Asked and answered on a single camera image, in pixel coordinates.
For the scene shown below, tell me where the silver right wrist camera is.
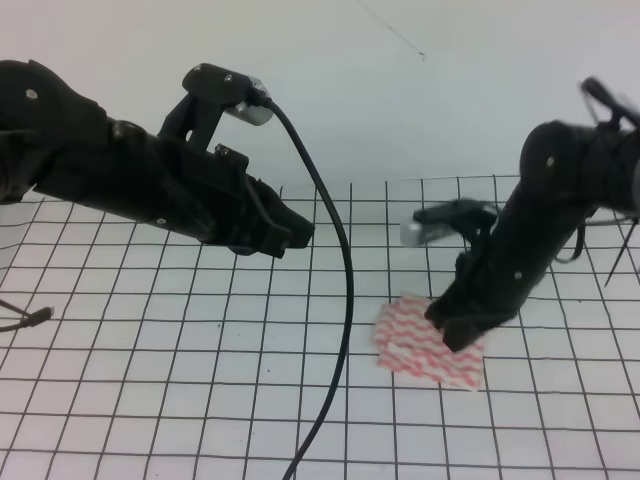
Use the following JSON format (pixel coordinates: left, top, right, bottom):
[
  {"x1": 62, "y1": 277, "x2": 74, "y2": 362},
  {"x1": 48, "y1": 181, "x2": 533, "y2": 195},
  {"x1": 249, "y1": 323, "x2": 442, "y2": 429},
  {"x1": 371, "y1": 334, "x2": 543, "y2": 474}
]
[{"x1": 400, "y1": 221, "x2": 454, "y2": 248}]

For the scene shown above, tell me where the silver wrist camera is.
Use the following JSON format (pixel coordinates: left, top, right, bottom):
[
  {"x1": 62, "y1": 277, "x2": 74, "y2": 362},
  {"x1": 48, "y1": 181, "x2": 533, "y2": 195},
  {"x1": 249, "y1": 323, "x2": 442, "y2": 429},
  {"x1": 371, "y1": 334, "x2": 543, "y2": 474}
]
[
  {"x1": 400, "y1": 221, "x2": 454, "y2": 248},
  {"x1": 224, "y1": 76, "x2": 273, "y2": 126}
]

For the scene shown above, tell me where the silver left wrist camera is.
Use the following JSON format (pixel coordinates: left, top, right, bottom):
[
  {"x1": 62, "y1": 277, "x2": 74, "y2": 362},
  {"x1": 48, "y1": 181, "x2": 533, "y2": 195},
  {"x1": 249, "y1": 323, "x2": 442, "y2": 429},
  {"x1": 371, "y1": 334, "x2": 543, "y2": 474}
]
[{"x1": 224, "y1": 76, "x2": 273, "y2": 126}]

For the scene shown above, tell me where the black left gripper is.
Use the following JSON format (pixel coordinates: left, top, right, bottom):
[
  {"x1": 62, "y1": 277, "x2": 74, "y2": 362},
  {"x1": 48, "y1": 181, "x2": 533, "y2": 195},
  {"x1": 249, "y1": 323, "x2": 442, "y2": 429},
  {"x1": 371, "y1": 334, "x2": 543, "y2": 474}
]
[{"x1": 1, "y1": 60, "x2": 280, "y2": 255}]

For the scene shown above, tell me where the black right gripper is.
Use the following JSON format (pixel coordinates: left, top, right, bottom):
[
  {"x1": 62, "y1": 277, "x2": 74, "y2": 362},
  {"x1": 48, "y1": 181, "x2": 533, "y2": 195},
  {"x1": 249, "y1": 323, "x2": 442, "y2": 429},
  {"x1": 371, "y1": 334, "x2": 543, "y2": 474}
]
[{"x1": 412, "y1": 121, "x2": 596, "y2": 352}]

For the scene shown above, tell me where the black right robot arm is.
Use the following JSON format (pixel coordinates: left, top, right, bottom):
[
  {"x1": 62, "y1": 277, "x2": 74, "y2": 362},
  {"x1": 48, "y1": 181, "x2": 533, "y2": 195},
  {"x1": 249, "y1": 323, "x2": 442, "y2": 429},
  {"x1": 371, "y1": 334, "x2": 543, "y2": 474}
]
[{"x1": 405, "y1": 77, "x2": 639, "y2": 352}]

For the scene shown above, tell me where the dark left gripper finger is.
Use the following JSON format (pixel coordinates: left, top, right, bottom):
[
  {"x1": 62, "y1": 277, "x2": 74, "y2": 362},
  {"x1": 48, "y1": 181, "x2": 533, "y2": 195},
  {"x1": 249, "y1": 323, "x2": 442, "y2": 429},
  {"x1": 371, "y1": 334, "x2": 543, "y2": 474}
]
[{"x1": 234, "y1": 192, "x2": 315, "y2": 258}]

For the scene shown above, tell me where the pink wavy striped towel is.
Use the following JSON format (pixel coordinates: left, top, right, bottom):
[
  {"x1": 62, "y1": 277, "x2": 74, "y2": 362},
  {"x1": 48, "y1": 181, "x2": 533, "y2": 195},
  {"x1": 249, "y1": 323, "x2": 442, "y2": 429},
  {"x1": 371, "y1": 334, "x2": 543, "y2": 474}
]
[{"x1": 373, "y1": 294, "x2": 484, "y2": 391}]

